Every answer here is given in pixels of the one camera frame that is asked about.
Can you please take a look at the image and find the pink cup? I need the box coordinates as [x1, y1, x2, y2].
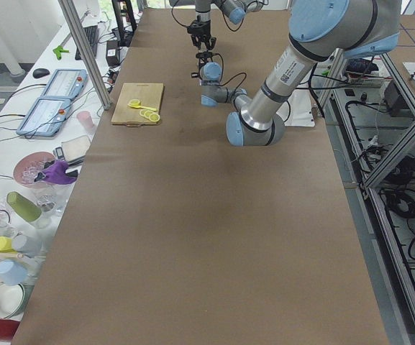
[76, 111, 94, 131]

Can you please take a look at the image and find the black keyboard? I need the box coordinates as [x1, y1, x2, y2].
[83, 25, 99, 57]

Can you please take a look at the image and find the pink bowl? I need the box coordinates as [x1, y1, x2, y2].
[13, 151, 55, 187]

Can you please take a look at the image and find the clear wine glass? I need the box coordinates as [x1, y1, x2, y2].
[32, 182, 67, 216]

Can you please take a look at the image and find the far teach pendant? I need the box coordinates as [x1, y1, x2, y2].
[42, 69, 88, 100]

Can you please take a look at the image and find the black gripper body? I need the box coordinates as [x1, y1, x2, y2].
[198, 55, 212, 65]
[187, 20, 211, 42]

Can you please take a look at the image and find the aluminium frame post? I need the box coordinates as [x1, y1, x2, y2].
[58, 0, 111, 111]

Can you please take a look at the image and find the near teach pendant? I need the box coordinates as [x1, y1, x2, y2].
[16, 96, 72, 137]

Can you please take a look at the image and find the black computer mouse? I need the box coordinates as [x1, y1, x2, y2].
[32, 68, 50, 79]

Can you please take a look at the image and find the yellow cup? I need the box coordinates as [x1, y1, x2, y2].
[0, 236, 15, 252]

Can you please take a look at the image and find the teach pendant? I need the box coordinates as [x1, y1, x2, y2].
[42, 69, 88, 100]
[16, 96, 72, 137]

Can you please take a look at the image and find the yellow plastic spoon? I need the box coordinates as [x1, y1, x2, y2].
[139, 105, 157, 111]

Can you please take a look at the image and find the light blue cup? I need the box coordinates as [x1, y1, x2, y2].
[0, 259, 28, 285]

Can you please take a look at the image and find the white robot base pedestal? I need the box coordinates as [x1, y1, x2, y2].
[286, 90, 315, 127]

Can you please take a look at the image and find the white green-rimmed bowl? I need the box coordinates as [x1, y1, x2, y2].
[0, 284, 25, 319]

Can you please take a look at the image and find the lemon slice on spoon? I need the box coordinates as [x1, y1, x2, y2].
[127, 99, 141, 109]

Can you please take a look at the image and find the wooden cutting board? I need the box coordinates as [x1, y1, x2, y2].
[111, 83, 164, 127]

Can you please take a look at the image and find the green tumbler cup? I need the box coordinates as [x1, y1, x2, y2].
[6, 191, 42, 223]

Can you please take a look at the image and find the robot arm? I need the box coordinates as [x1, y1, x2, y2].
[186, 0, 265, 51]
[191, 1, 401, 146]

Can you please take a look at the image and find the purple cloth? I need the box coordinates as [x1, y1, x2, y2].
[34, 160, 78, 185]

